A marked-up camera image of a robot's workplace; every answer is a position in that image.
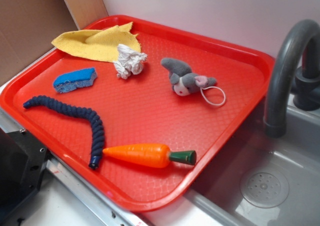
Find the orange toy carrot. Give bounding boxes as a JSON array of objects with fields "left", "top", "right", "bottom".
[{"left": 102, "top": 143, "right": 197, "bottom": 168}]

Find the grey toy sink basin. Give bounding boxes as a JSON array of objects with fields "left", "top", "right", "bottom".
[{"left": 186, "top": 104, "right": 320, "bottom": 225}]

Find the crumpled white paper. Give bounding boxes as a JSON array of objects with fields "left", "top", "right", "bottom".
[{"left": 113, "top": 44, "right": 148, "bottom": 80}]

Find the blue sponge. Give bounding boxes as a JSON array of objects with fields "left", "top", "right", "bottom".
[{"left": 53, "top": 68, "right": 97, "bottom": 93}]

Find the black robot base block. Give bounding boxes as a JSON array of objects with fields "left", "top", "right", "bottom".
[{"left": 0, "top": 130, "right": 49, "bottom": 223}]

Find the grey plush mouse toy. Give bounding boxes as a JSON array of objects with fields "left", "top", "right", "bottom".
[{"left": 160, "top": 58, "right": 227, "bottom": 107}]

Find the grey toy faucet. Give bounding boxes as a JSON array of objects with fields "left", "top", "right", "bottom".
[{"left": 263, "top": 20, "right": 320, "bottom": 138}]

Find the red plastic tray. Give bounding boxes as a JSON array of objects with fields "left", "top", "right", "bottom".
[{"left": 0, "top": 16, "right": 275, "bottom": 212}]

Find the yellow cloth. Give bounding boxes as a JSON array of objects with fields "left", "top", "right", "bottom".
[{"left": 51, "top": 22, "right": 141, "bottom": 63}]

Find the brown cardboard panel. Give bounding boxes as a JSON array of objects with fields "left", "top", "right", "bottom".
[{"left": 0, "top": 0, "right": 108, "bottom": 84}]

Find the dark blue braided rope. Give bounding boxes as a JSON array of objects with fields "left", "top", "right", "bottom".
[{"left": 22, "top": 95, "right": 105, "bottom": 170}]

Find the dark grey faucet handle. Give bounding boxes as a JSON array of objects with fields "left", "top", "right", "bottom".
[{"left": 293, "top": 36, "right": 320, "bottom": 111}]

